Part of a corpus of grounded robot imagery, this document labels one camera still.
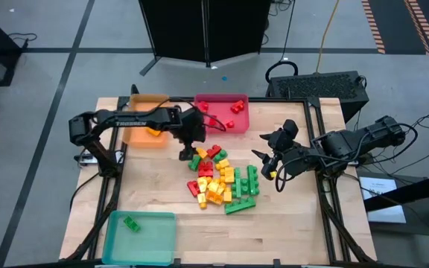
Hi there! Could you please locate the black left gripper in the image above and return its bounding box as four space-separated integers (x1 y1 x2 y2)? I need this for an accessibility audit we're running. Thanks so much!
179 106 207 162

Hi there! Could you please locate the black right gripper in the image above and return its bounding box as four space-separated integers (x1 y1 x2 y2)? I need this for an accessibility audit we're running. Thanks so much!
251 118 307 176

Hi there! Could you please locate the long green building block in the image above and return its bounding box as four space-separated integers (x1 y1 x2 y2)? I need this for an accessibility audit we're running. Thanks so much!
223 196 257 216
231 167 250 199
247 165 261 197

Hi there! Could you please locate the orange translucent plastic bin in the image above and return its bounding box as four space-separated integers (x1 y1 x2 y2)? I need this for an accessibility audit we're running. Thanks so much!
121 93 171 149

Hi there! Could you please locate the red translucent plastic bin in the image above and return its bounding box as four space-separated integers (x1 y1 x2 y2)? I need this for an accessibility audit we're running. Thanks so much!
193 92 251 135

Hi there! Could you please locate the black perforated computer case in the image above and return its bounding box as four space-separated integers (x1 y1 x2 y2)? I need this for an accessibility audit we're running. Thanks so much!
265 70 370 124

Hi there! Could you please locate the teal translucent plastic bin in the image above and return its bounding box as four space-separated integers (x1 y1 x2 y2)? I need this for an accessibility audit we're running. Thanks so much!
101 210 177 266

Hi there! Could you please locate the white paper sheet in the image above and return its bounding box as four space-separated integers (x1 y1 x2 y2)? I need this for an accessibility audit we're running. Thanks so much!
359 176 407 224

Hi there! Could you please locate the black metal beam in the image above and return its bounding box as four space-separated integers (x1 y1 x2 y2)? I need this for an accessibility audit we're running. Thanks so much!
363 169 429 213

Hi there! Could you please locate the grey side table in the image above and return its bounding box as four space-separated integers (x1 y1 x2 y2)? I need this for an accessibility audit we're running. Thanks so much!
355 170 429 268

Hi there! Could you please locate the black striped floor mat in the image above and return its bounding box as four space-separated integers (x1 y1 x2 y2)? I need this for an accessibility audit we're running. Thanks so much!
361 0 429 56

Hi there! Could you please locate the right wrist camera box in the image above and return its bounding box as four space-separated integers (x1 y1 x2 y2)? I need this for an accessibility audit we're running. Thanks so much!
261 156 279 182

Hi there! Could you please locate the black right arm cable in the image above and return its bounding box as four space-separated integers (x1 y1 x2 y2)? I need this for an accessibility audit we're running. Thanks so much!
273 154 349 194

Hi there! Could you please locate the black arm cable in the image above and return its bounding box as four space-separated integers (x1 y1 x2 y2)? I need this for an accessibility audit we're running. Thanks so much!
145 96 227 133
273 154 349 194

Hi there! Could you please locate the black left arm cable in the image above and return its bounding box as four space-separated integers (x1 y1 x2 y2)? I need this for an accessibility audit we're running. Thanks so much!
145 96 227 133

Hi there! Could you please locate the black metal table frame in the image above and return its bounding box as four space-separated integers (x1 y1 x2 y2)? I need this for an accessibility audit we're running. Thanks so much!
63 95 378 268

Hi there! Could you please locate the black hanging cable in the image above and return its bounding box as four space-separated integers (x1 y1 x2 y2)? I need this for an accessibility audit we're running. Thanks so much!
264 0 299 86

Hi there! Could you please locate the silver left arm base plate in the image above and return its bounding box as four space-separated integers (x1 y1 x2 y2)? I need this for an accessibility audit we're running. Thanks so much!
74 152 100 167

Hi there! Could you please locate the black base power cable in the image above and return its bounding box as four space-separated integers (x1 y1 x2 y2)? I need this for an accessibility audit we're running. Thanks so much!
68 170 104 212

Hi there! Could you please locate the yellow hanging cable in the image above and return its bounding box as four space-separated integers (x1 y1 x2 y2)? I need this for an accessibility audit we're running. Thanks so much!
314 0 340 74

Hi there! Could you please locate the black cable bundle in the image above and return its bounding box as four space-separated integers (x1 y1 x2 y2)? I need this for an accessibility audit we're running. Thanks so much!
393 107 429 176

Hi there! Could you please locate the black floor cable with plug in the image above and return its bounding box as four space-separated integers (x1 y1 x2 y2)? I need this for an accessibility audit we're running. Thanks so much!
7 32 39 49

